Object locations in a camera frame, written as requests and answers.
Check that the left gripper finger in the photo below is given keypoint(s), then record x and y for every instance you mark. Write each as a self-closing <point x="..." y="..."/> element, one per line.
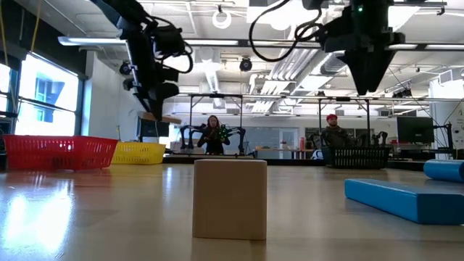
<point x="154" y="98"/>
<point x="168" y="90"/>

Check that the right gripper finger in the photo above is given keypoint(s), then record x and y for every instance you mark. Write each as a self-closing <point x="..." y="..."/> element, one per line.
<point x="377" y="69"/>
<point x="359" y="69"/>

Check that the blue cylinder block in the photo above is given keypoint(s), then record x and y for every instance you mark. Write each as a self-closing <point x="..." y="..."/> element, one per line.
<point x="446" y="170"/>

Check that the wooden cube block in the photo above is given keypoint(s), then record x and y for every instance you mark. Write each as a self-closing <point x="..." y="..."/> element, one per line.
<point x="230" y="199"/>

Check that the long blue rectangular block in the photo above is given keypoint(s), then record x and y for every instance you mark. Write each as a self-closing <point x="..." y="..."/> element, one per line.
<point x="406" y="199"/>

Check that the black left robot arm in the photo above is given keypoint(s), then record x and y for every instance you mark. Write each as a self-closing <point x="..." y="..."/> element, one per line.
<point x="119" y="11"/>

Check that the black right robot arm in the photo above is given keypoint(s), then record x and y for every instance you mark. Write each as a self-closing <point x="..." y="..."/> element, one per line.
<point x="362" y="14"/>

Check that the round black ceiling lamp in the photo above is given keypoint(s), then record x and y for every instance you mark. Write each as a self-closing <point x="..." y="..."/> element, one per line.
<point x="124" y="68"/>
<point x="245" y="64"/>

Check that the black computer monitor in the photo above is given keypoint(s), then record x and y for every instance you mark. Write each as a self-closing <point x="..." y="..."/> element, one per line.
<point x="154" y="129"/>
<point x="415" y="129"/>

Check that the small black ceiling rig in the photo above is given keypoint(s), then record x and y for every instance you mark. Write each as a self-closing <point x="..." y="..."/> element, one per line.
<point x="402" y="93"/>

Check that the yellow plastic basket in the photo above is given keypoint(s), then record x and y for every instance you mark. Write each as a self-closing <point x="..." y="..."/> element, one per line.
<point x="139" y="154"/>

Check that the person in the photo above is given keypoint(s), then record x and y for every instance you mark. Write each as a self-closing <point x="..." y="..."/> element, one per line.
<point x="335" y="134"/>
<point x="214" y="137"/>

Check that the black ceiling bar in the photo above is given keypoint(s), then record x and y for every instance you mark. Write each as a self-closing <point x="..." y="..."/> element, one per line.
<point x="420" y="3"/>

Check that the black beam with light strips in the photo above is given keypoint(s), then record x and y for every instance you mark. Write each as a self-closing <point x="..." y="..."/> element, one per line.
<point x="241" y="42"/>

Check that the black plastic basket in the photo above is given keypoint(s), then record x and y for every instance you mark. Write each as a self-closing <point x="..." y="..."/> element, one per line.
<point x="359" y="157"/>

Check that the white round object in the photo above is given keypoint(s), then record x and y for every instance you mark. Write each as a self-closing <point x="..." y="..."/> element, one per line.
<point x="317" y="154"/>

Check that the black equipment stand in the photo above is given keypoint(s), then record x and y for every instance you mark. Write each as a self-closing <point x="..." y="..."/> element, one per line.
<point x="447" y="134"/>

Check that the red plastic basket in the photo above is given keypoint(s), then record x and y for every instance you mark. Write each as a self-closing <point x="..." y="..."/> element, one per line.
<point x="59" y="152"/>

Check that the silver ventilation duct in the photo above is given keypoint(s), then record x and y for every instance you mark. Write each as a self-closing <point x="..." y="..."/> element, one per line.
<point x="331" y="65"/>

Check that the left arm's black wrist camera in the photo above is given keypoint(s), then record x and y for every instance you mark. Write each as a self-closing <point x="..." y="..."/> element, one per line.
<point x="170" y="40"/>

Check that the window with dark frame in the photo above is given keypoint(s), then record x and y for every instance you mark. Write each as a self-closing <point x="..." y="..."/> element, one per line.
<point x="47" y="105"/>

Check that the black aluminium table frame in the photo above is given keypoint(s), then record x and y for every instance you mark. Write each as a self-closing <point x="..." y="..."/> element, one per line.
<point x="290" y="162"/>

